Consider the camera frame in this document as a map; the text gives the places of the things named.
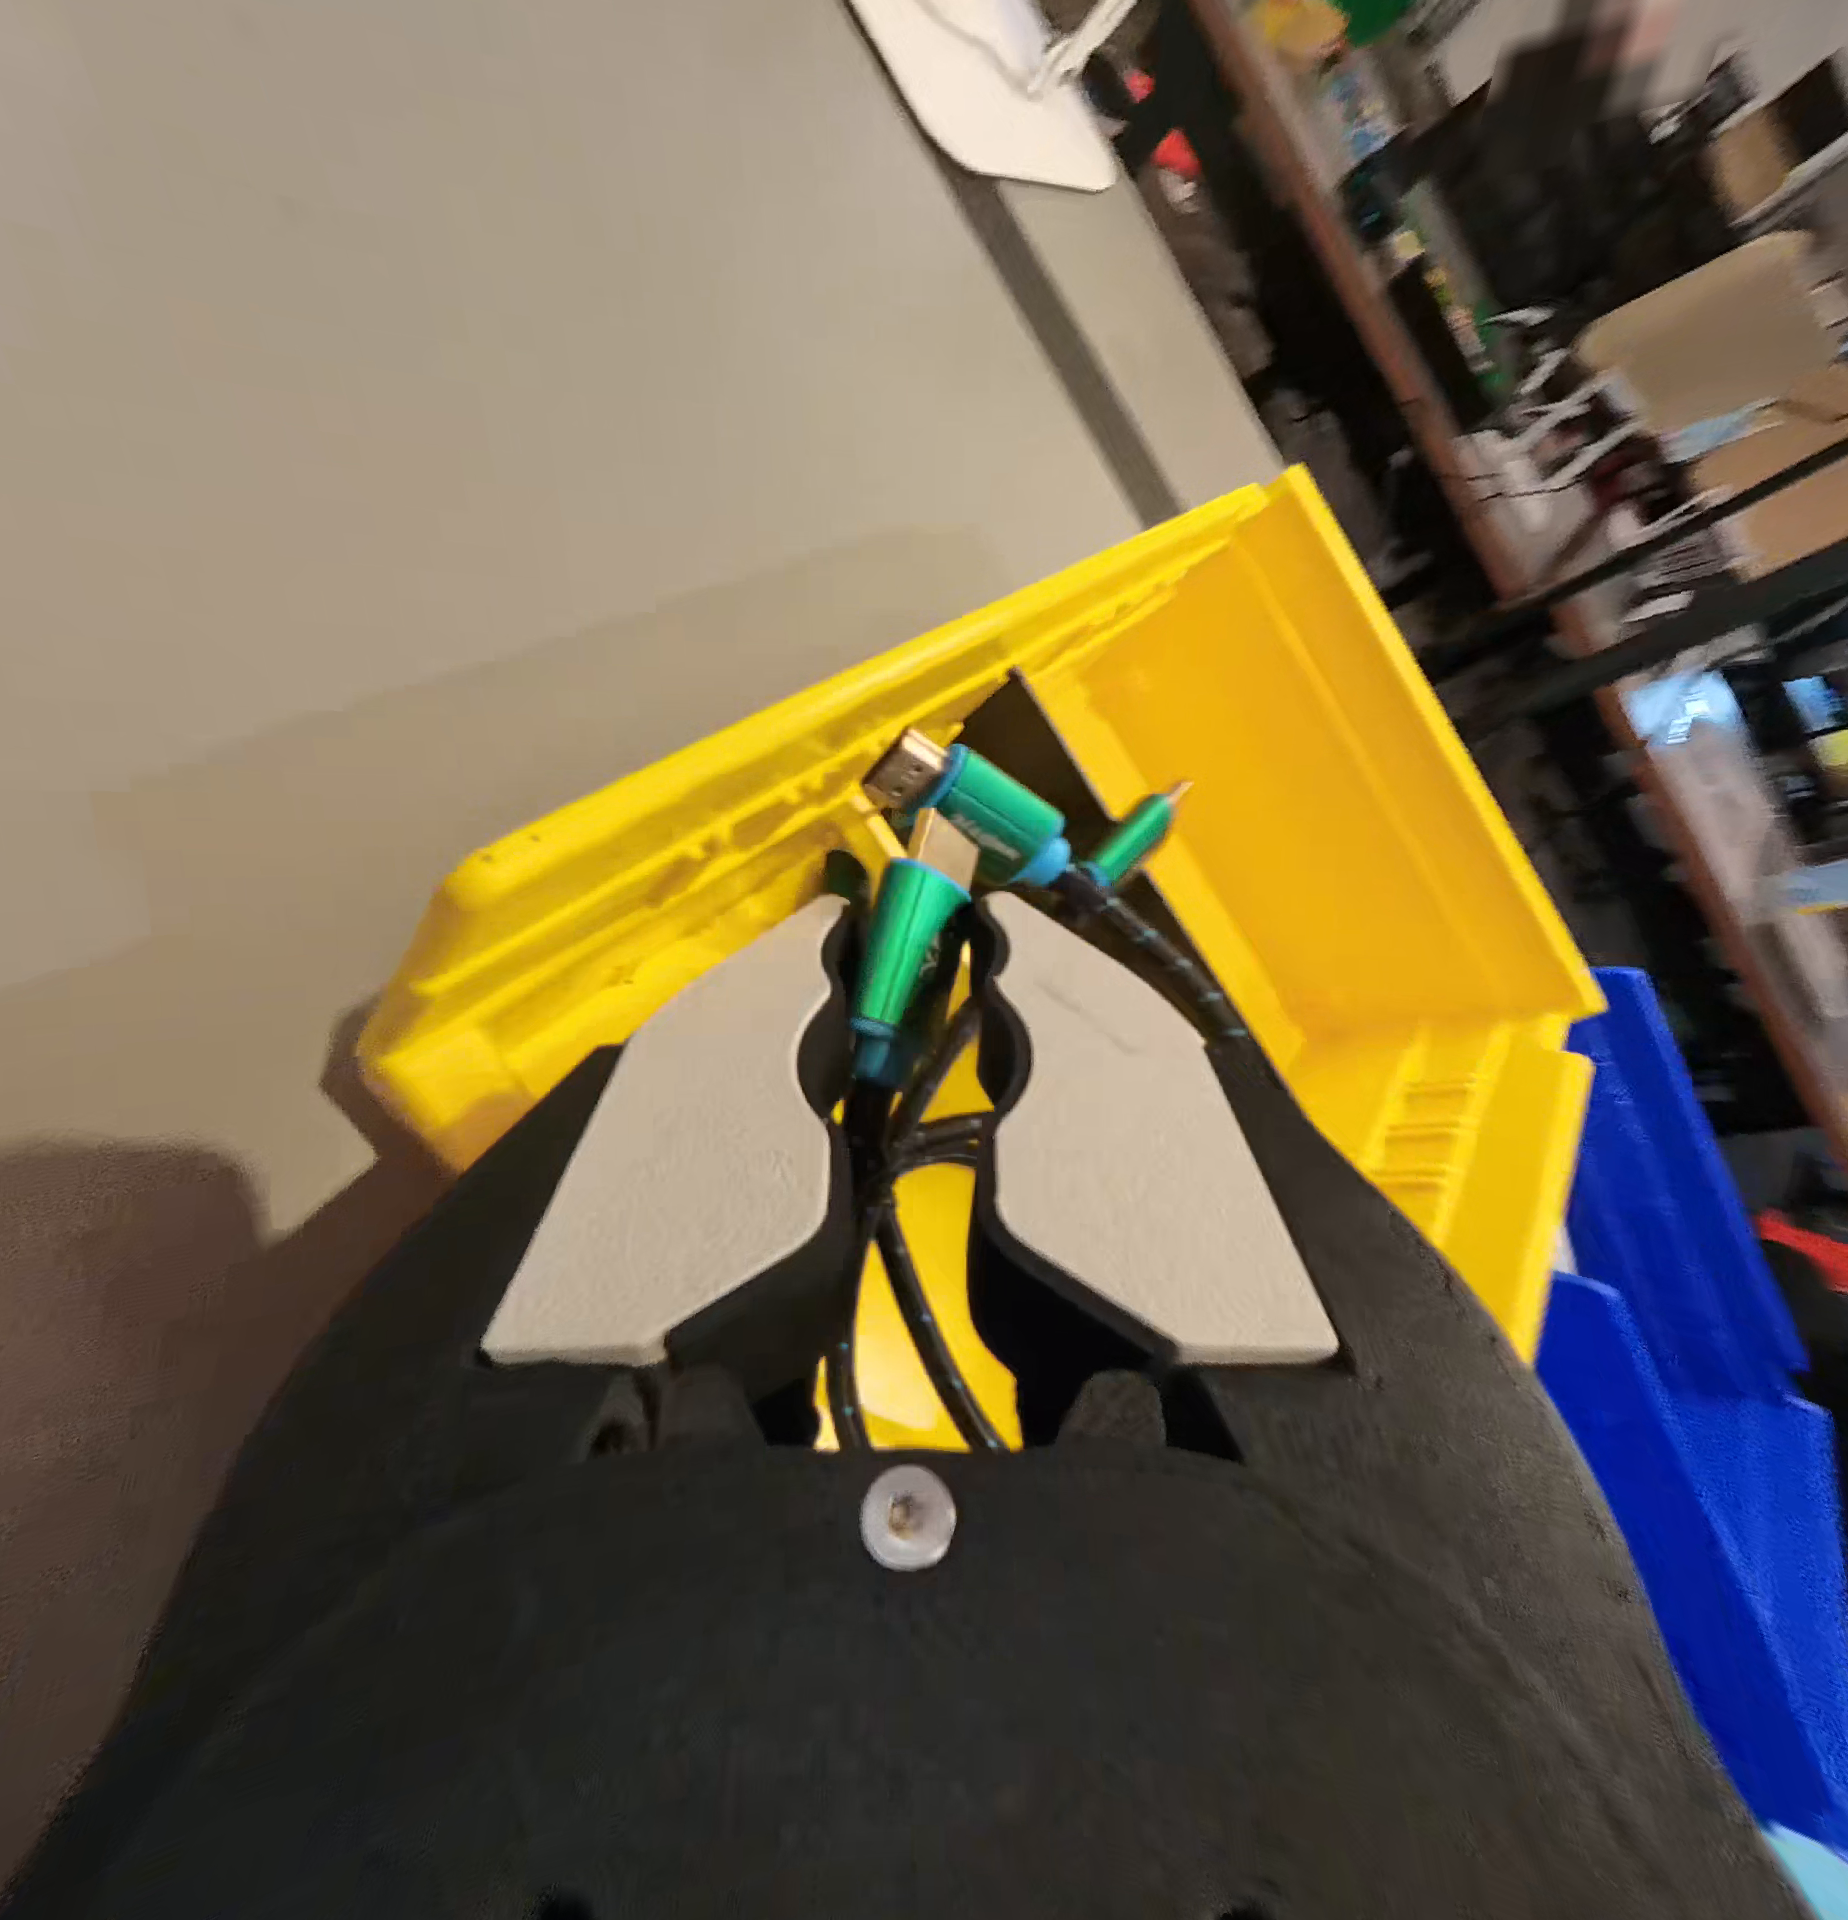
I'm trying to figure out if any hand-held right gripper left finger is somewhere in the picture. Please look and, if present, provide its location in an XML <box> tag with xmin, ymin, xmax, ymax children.
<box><xmin>477</xmin><ymin>898</ymin><xmax>863</xmax><ymax>1369</ymax></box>

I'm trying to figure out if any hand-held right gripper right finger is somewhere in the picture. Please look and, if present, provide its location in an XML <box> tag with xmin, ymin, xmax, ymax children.
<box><xmin>967</xmin><ymin>898</ymin><xmax>1341</xmax><ymax>1369</ymax></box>

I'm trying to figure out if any yellow plastic bin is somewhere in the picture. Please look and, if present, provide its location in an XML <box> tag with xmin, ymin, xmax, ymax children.
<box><xmin>354</xmin><ymin>465</ymin><xmax>1607</xmax><ymax>1455</ymax></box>

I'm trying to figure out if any red plastic bin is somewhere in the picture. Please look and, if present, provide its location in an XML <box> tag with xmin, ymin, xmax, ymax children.
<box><xmin>1756</xmin><ymin>1207</ymin><xmax>1848</xmax><ymax>1294</ymax></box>

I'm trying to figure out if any white stand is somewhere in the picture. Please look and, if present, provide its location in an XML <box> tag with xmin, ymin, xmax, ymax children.
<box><xmin>847</xmin><ymin>0</ymin><xmax>1123</xmax><ymax>197</ymax></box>

